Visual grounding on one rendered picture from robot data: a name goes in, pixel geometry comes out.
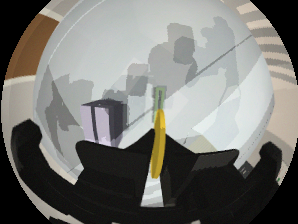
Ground gold coin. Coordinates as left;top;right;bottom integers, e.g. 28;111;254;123
150;109;166;179

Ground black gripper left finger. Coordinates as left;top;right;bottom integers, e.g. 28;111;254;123
76;128;156;205

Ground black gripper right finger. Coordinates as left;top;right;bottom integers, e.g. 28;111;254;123
160;135;239;206

